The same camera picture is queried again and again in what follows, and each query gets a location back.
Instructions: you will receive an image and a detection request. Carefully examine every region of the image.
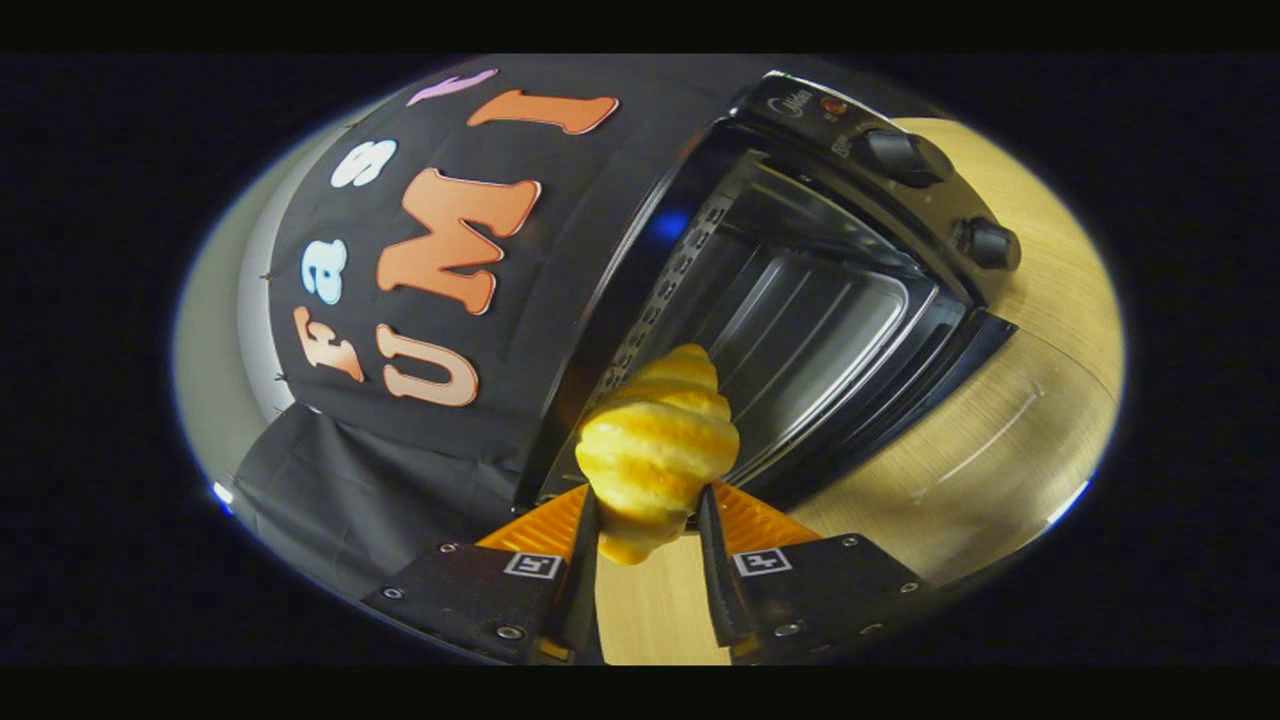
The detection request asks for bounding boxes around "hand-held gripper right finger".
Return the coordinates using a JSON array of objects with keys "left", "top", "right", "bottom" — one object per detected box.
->
[{"left": 697, "top": 480, "right": 946, "bottom": 663}]

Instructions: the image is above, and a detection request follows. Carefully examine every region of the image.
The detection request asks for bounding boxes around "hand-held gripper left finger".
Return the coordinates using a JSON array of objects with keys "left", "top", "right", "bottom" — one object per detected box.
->
[{"left": 362, "top": 482, "right": 604, "bottom": 666}]

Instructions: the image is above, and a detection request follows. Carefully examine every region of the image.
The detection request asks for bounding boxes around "black backdrop cloth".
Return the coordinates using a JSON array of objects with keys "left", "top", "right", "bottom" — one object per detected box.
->
[{"left": 232, "top": 54, "right": 761, "bottom": 601}]

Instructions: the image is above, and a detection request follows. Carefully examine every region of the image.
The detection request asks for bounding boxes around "black toaster oven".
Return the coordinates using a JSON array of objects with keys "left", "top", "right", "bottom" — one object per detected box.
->
[{"left": 515, "top": 70, "right": 1051, "bottom": 521}]

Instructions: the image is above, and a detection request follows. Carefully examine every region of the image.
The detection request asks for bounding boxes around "golden croissant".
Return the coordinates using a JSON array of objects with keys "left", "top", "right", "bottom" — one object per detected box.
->
[{"left": 575, "top": 343, "right": 741, "bottom": 566}]

